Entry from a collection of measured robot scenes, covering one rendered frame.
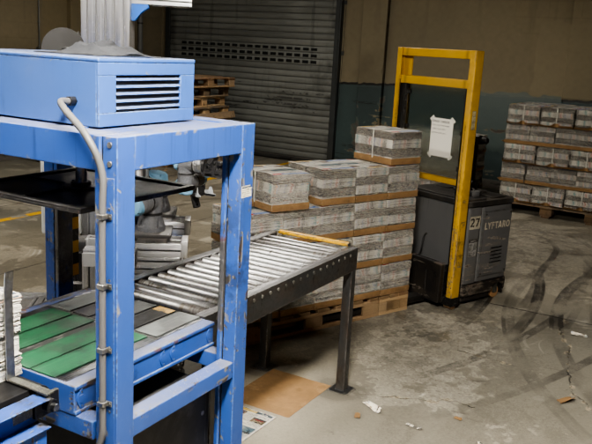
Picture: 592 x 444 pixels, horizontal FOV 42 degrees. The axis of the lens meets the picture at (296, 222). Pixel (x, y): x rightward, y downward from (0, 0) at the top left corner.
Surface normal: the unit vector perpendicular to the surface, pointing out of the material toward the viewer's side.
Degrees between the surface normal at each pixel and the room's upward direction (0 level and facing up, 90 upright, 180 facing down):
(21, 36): 90
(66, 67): 90
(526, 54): 90
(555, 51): 90
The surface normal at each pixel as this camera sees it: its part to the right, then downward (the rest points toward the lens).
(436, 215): -0.79, 0.10
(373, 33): -0.50, 0.17
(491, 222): 0.61, 0.21
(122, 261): 0.86, 0.16
